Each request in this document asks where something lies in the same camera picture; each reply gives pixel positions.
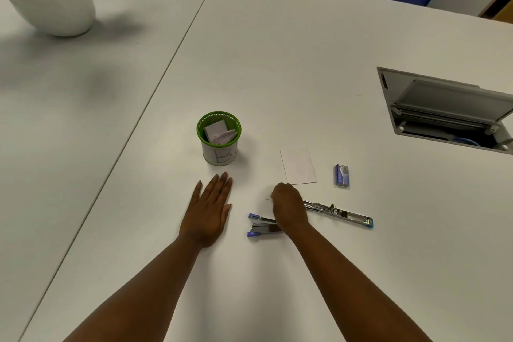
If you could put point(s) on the person's left hand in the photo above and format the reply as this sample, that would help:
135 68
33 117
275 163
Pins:
206 217

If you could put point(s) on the person's right hand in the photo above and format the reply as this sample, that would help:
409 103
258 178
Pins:
289 209

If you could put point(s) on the person's left little finger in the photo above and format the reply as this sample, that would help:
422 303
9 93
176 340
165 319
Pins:
197 193

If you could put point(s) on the person's left middle finger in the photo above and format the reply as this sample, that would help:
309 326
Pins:
220 185

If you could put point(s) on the person's left thumb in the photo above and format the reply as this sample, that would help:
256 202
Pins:
227 214

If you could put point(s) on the person's right fingers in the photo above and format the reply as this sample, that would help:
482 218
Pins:
278 195

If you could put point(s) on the person's right forearm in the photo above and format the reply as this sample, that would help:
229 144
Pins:
352 285

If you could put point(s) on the person's left forearm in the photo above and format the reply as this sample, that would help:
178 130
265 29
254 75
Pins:
136 293

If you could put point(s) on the green cup with white label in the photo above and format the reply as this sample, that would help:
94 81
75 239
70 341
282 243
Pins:
220 153

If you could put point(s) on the white paper card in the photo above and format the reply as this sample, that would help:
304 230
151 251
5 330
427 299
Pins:
298 167

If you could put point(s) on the folded white paper sheet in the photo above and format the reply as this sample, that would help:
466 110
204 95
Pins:
226 136

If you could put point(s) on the folded white paper block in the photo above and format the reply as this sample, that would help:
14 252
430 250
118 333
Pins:
214 130

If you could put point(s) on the blue staple box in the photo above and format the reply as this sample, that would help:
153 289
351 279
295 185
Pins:
342 175

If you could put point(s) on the blue and silver stapler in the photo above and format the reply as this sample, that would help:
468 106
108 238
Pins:
348 216

